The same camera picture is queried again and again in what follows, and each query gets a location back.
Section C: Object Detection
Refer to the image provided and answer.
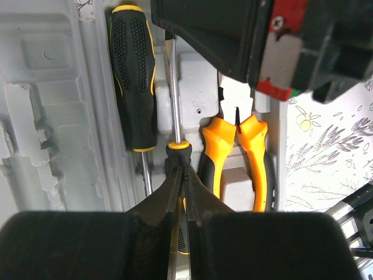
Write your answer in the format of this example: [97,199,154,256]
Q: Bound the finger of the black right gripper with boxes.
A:
[150,1,262,85]

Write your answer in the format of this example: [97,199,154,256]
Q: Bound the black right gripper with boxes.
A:
[248,1,372,104]

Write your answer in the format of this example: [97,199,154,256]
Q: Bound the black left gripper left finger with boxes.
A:
[1,167,183,279]

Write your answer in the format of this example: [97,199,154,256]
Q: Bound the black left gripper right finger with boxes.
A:
[184,167,361,279]

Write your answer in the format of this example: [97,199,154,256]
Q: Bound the orange black pliers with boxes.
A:
[198,82,276,212]

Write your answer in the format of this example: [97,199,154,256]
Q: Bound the long yellow black screwdriver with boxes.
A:
[109,4,157,195]

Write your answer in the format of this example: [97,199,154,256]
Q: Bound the short yellow black screwdriver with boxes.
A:
[165,31,192,256]

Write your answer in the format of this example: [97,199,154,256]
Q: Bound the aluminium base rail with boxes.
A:
[326,181,372,279]

